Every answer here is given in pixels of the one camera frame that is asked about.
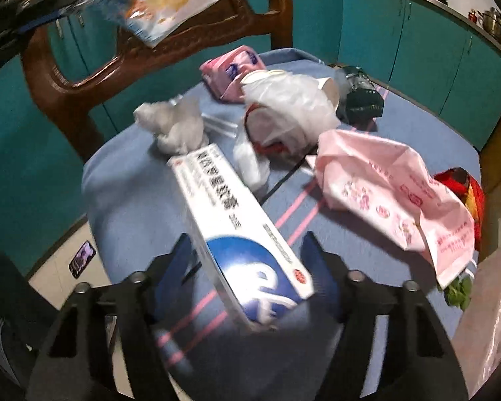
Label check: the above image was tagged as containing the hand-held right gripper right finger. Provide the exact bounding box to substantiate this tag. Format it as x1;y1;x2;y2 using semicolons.
300;231;470;401

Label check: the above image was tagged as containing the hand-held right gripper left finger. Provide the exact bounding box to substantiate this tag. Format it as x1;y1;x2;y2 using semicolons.
25;233;197;401

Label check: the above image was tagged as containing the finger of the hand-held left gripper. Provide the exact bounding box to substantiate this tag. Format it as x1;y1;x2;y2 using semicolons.
0;0;113;36

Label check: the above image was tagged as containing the white blue carton box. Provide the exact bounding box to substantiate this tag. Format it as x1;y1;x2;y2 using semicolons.
167;144;316;332

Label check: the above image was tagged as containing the clear snack packet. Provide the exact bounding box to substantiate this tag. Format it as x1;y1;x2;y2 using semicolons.
96;0;222;48

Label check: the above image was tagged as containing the green leaf vegetable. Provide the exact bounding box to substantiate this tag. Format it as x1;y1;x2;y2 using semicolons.
445;273;473;310

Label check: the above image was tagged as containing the white plastic bag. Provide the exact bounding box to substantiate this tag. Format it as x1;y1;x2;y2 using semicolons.
233;69;343;190

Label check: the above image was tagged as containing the carved wooden chair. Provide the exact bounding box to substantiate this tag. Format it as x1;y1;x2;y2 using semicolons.
21;0;295;163

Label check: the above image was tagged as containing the blue striped towel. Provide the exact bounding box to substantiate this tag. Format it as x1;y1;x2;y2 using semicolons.
81;48;485;401

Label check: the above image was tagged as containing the black smartphone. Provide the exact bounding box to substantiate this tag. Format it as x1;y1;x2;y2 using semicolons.
69;240;97;278

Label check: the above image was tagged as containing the pink printed plastic bag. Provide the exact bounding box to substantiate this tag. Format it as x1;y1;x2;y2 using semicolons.
306;129;476;290

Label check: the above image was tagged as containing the crumpled white tissue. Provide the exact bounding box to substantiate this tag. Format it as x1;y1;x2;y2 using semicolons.
133;94;209;157

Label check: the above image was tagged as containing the clear plastic wrapper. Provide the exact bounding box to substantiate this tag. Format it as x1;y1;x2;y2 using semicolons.
202;111;240;138

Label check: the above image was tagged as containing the person's leg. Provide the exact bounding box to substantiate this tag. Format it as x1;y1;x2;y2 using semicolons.
0;238;63;401

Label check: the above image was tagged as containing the red snack packet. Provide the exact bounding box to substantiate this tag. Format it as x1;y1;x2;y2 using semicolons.
433;167;485;251

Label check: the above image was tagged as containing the dark green crumpled packet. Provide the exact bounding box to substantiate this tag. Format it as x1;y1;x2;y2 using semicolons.
336;66;385;125

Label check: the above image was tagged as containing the pink tissue packet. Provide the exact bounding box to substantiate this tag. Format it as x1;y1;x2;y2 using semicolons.
199;45;268;103

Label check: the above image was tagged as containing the stainless steel pot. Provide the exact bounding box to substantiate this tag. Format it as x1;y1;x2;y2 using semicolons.
478;6;501;43

